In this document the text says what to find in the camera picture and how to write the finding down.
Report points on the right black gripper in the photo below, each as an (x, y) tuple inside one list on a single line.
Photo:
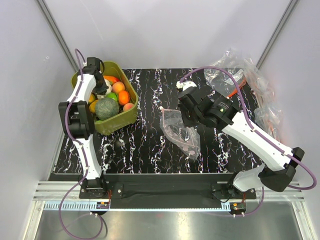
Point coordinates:
[(189, 123)]

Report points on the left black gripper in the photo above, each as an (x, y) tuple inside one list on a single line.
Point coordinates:
[(102, 90)]

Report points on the white cauliflower toy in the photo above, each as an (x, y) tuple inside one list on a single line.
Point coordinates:
[(106, 92)]

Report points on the olive green plastic bin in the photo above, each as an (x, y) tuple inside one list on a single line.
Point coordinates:
[(122, 119)]

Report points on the clear zip top bag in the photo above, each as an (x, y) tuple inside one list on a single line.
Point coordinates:
[(185, 138)]

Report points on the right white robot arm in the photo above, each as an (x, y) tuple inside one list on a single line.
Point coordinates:
[(222, 114)]

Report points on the green striped watermelon toy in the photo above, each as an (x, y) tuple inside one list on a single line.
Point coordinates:
[(112, 95)]

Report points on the pink peach upper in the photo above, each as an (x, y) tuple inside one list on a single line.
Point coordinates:
[(117, 87)]

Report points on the pink peach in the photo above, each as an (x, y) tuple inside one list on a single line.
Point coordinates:
[(128, 106), (117, 87)]

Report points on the yellow mango toy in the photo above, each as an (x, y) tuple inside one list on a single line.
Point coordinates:
[(92, 103)]

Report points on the green netted melon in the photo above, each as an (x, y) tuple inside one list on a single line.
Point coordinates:
[(106, 108)]

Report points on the orange fruit toy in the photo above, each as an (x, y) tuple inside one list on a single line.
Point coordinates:
[(123, 97)]

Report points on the pink peach lower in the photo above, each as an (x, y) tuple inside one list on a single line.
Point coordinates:
[(128, 106)]

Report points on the green pepper toy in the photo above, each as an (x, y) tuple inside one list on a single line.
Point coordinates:
[(99, 122)]

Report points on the pile of clear bags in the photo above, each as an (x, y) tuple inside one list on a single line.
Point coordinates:
[(268, 115)]

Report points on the black marble pattern mat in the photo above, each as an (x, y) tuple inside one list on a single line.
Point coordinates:
[(142, 147)]

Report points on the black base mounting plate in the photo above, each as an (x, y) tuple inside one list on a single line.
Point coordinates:
[(191, 178)]

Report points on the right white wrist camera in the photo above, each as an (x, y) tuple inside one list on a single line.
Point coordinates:
[(182, 86)]

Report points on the aluminium frame rail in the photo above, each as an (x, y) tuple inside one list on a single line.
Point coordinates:
[(55, 190)]

